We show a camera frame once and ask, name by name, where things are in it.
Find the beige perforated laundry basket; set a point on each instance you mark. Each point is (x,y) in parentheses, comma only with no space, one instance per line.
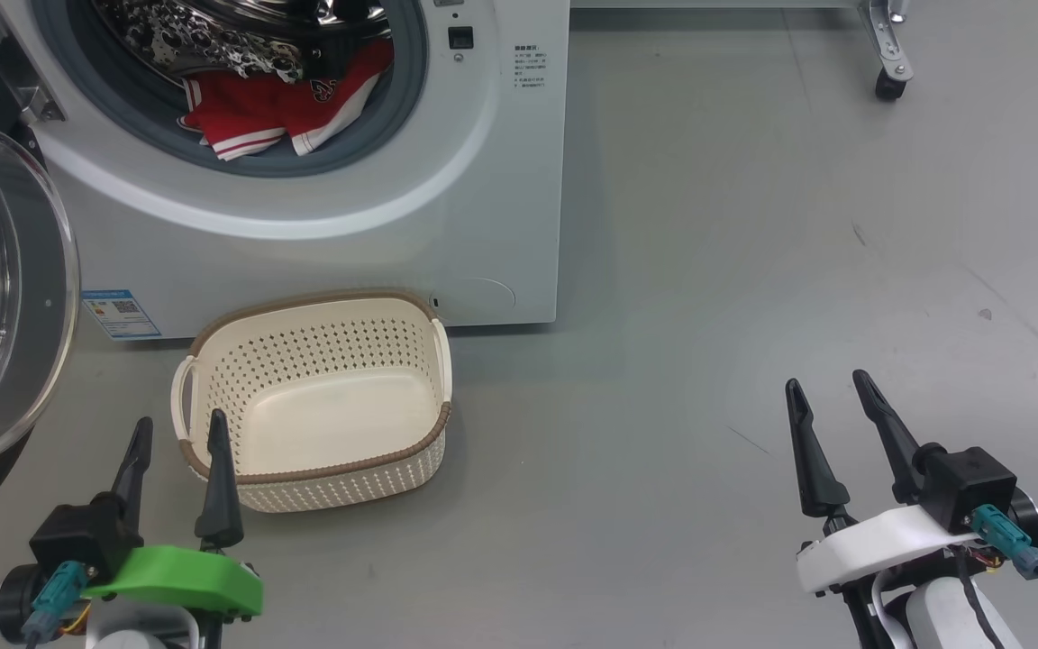
(339,406)

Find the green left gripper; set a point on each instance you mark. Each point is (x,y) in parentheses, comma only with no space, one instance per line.
(186,577)

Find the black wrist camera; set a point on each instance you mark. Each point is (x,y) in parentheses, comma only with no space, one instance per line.
(77,536)
(969,482)

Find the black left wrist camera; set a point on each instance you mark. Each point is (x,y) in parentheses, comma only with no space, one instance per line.
(77,536)

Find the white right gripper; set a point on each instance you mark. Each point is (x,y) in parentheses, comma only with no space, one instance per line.
(870,541)

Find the red jersey with white lettering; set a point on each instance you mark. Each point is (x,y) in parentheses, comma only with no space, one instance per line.
(339,99)

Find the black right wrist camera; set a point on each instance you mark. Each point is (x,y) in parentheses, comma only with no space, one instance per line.
(969,482)

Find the blue energy label sticker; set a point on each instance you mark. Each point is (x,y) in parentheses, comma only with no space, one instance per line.
(121,314)

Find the white washing machine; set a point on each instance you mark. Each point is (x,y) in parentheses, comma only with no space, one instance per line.
(501,180)

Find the metal stand leg with caster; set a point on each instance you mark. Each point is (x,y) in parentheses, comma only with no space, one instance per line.
(888,50)

